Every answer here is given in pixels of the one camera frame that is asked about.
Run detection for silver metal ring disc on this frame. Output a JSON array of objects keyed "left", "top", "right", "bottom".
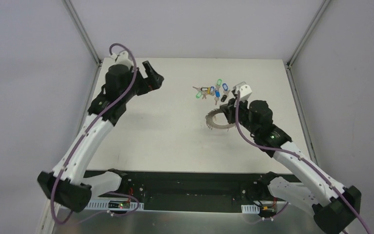
[{"left": 205, "top": 109, "right": 235, "bottom": 131}]

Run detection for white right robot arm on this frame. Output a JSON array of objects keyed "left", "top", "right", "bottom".
[{"left": 220, "top": 98, "right": 364, "bottom": 234}]

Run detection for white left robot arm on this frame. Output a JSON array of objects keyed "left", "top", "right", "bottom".
[{"left": 37, "top": 60, "right": 164, "bottom": 213}]

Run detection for loose blue key tag right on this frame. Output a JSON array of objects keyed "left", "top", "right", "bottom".
[{"left": 222, "top": 83, "right": 229, "bottom": 94}]

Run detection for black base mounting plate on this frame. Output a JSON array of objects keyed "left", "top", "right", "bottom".
[{"left": 97, "top": 170, "right": 289, "bottom": 213}]

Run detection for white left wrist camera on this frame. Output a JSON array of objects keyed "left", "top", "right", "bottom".
[{"left": 110, "top": 51, "right": 133, "bottom": 69}]

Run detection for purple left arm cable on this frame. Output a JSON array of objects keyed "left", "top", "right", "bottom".
[{"left": 50, "top": 43, "right": 141, "bottom": 225}]

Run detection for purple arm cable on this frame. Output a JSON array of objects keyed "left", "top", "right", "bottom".
[
  {"left": 234, "top": 90, "right": 373, "bottom": 234},
  {"left": 50, "top": 43, "right": 141, "bottom": 225}
]

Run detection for aluminium frame rail front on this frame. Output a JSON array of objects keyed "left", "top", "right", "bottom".
[{"left": 48, "top": 176, "right": 340, "bottom": 205}]

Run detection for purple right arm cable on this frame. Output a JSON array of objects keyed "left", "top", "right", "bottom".
[{"left": 234, "top": 90, "right": 373, "bottom": 234}]

